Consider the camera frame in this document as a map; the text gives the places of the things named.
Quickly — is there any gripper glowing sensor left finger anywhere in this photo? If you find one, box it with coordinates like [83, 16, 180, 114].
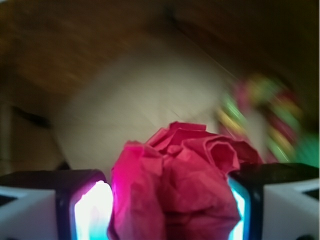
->
[0, 169, 113, 240]

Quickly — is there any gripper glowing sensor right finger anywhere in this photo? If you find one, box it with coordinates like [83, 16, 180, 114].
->
[228, 163, 320, 240]

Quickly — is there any red paper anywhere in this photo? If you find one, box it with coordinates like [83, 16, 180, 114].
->
[108, 122, 263, 240]

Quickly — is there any brown paper bag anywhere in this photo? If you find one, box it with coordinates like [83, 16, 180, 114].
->
[0, 0, 320, 174]

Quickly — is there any multicolour rope toy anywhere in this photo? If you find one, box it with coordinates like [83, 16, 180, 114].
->
[216, 74, 304, 163]

